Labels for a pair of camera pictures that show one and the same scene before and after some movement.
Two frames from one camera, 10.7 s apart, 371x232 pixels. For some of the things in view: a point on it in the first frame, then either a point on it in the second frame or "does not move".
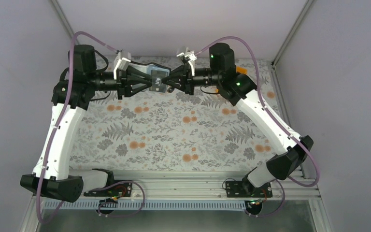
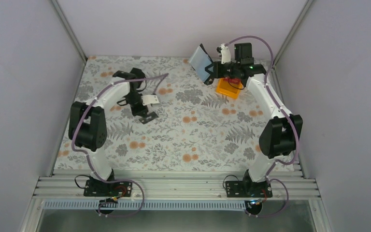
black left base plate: [117, 188] does not move
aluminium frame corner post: [64, 20] does not move
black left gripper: [122, 76] → [139, 111]
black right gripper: [185, 84] → [217, 71]
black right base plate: [236, 189] does not move
